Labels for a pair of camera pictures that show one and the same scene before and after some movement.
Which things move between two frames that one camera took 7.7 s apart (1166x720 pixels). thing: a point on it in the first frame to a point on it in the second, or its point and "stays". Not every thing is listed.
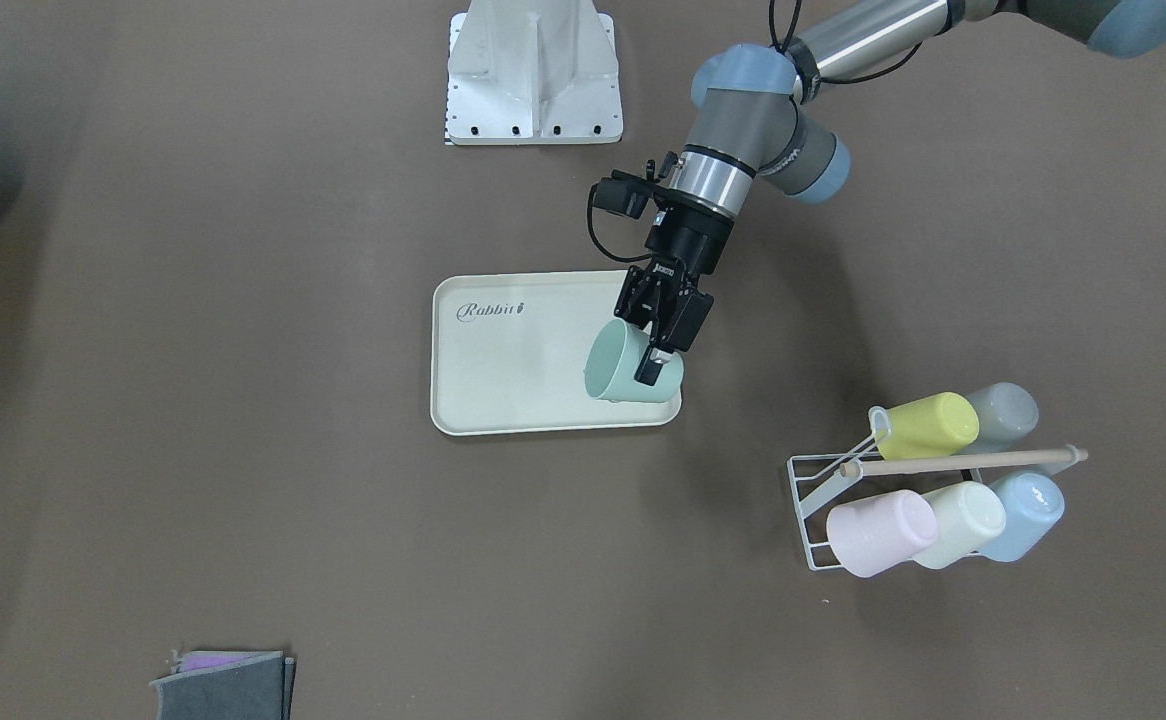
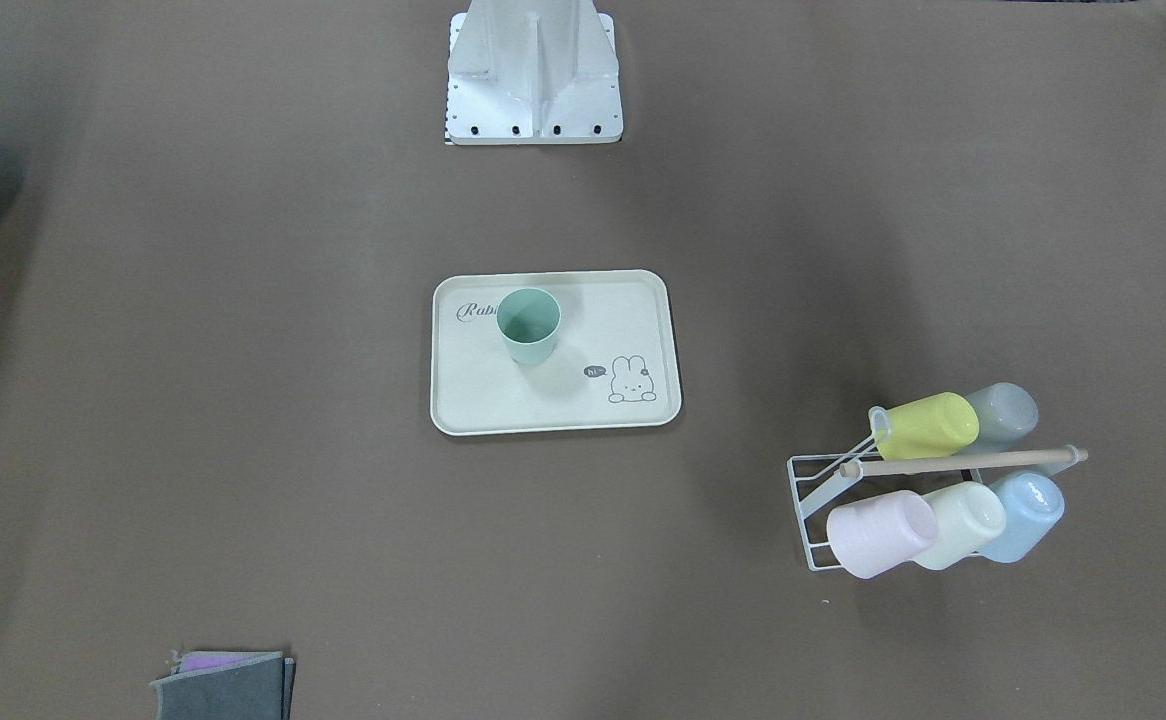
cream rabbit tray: [509, 351] stays
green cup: [614, 358] to [528, 320]
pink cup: [872, 535] stays
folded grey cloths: [227, 685] stays
